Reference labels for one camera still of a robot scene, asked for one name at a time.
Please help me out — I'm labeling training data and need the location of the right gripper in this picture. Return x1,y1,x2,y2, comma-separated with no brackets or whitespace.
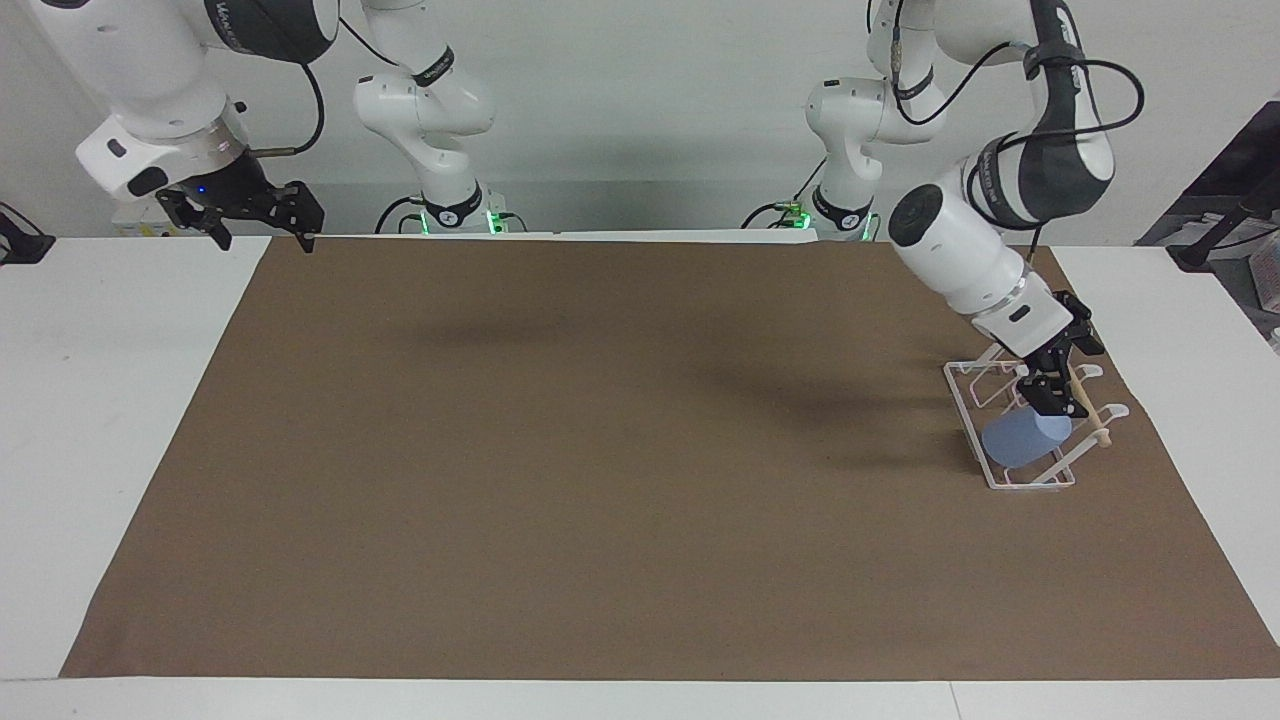
155,150,327,254

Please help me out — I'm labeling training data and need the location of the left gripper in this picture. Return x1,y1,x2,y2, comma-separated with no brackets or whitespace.
1014,291,1107,420

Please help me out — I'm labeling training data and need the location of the blue cup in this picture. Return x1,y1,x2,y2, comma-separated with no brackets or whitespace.
981,407,1074,472

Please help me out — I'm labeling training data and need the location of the black stand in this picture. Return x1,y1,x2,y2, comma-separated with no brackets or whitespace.
0,200,58,267
1172,188,1280,272

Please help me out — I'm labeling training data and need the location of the white wire cup holder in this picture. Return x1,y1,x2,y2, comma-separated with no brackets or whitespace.
943,344,1132,492

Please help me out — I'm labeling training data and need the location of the black cable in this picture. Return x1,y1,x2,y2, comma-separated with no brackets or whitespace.
985,57,1147,152
889,0,1037,128
374,193,429,237
245,58,329,160
742,158,829,231

